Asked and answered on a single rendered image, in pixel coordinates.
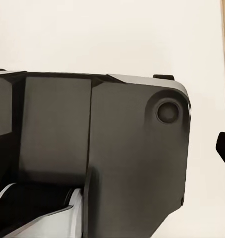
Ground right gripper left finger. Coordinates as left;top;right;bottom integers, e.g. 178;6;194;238
0;132;19;181

